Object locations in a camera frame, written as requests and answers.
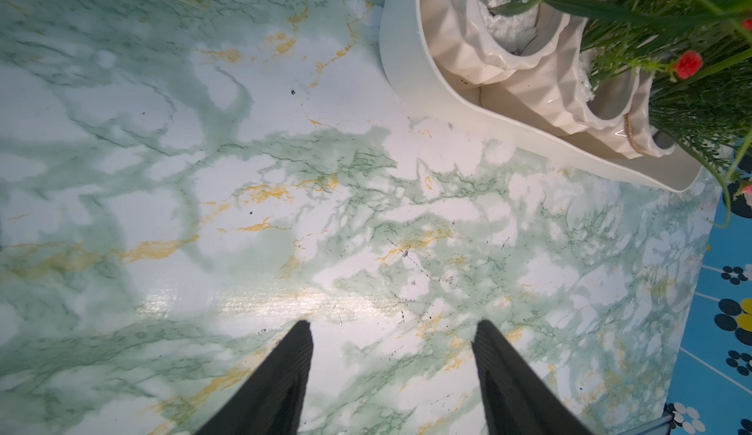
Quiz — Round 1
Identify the white plastic storage box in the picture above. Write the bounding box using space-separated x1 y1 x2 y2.
379 0 702 193

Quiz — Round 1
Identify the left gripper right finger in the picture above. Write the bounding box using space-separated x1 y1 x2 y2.
472 319 591 434

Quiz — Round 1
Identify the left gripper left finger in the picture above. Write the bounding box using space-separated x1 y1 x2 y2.
198 321 313 434

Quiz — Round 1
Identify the potted plant pink centre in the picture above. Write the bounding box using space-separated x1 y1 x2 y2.
588 55 751 217

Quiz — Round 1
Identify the potted plant red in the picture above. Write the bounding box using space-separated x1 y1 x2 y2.
480 0 749 135
419 0 751 90

